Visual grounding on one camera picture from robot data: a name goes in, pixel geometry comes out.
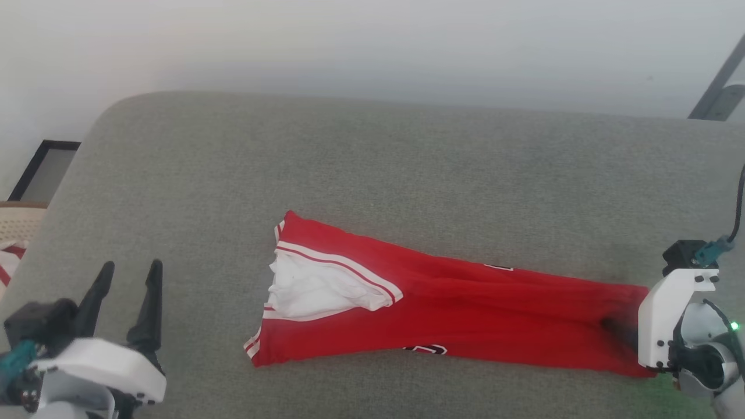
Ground teal camera connector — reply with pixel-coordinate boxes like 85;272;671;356
0;340;37;376
694;236;735;266

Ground red white striped garment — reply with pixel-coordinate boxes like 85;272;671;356
0;240;28;299

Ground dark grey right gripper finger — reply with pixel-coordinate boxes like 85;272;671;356
602;317;640;353

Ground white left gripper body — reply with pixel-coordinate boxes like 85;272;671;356
35;339;167;404

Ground red shorts with white trim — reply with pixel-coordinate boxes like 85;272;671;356
243;211;658;379

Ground grey metal frame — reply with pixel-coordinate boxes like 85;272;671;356
689;34;745;122

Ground teal left camera connector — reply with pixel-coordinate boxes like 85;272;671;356
0;340;37;376

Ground grey fabric sofa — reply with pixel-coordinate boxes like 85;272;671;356
0;90;745;419

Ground beige laundry basket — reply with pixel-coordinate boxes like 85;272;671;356
0;201;50;245

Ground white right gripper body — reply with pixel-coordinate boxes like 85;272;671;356
638;269;719;371

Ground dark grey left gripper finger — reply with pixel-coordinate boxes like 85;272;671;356
73;262;115;339
127;260;163;353

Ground black rectangular frame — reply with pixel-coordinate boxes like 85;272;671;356
7;140;81;203

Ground teal right camera connector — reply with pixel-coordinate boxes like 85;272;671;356
694;236;735;266

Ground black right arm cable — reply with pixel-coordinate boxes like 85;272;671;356
726;165;745;243

